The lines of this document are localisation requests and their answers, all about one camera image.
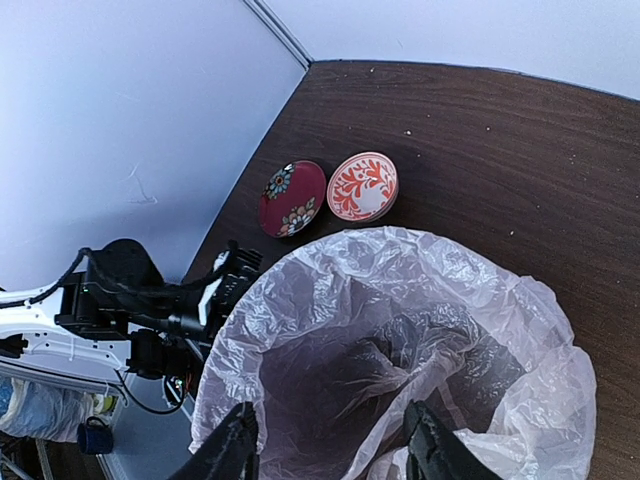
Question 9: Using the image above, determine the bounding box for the blue plastic bag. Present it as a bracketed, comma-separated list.
[1, 376, 94, 443]

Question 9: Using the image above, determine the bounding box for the red floral plate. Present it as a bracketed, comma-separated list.
[259, 160, 327, 238]

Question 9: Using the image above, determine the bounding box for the left aluminium frame post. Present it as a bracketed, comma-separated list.
[242, 0, 314, 71]

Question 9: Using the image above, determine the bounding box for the aluminium front rail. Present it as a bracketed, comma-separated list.
[1, 375, 193, 479]

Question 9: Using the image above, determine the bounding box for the red white patterned bowl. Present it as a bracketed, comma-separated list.
[326, 152, 399, 223]

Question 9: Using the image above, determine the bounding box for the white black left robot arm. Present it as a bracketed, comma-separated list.
[1, 239, 209, 380]

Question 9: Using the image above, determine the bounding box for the blue enamel mug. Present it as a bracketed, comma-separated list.
[77, 416, 114, 455]

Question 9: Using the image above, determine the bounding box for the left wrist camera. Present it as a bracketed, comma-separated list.
[198, 240, 263, 329]

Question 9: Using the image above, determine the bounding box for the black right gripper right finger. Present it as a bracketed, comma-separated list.
[403, 401, 500, 480]

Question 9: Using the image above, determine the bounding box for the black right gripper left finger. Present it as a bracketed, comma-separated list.
[169, 402, 260, 480]

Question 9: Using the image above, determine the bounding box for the pink translucent plastic bag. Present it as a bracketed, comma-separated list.
[190, 227, 596, 479]

